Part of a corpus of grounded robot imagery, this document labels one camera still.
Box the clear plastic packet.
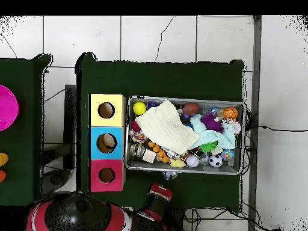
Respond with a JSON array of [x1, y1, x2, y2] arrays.
[[161, 171, 179, 182]]

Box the clear mesh bin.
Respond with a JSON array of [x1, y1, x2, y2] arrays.
[[123, 96, 246, 176]]

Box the small wooden block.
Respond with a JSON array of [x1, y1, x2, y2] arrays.
[[141, 150, 157, 164]]

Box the white ball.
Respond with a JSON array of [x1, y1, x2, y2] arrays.
[[185, 154, 200, 168]]

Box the small soccer ball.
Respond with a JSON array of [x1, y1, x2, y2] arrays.
[[209, 154, 224, 169]]

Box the cream yellow cloth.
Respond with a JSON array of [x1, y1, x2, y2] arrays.
[[134, 99, 200, 155]]

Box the green spiky ball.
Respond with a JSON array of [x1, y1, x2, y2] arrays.
[[199, 141, 218, 153]]

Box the mint green cloth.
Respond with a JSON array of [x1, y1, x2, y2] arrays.
[[189, 113, 236, 150]]

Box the purple spiky toy with eyes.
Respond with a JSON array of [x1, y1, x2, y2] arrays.
[[200, 112, 224, 134]]

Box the yellow ball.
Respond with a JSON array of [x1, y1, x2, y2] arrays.
[[132, 101, 147, 116]]

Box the brown toy football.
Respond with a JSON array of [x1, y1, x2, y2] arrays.
[[181, 102, 200, 116]]

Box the orange toy basketball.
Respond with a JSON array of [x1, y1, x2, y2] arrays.
[[223, 106, 239, 120]]

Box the dark green side table cloth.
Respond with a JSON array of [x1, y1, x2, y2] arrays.
[[0, 54, 55, 209]]

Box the magenta plate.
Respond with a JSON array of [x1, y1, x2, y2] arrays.
[[0, 84, 20, 132]]

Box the black cable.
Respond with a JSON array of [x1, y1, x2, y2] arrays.
[[245, 125, 308, 133]]

